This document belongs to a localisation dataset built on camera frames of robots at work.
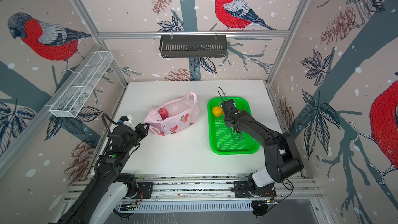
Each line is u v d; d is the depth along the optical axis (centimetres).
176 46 107
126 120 72
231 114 69
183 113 79
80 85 77
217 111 97
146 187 75
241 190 73
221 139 91
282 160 44
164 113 98
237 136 91
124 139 61
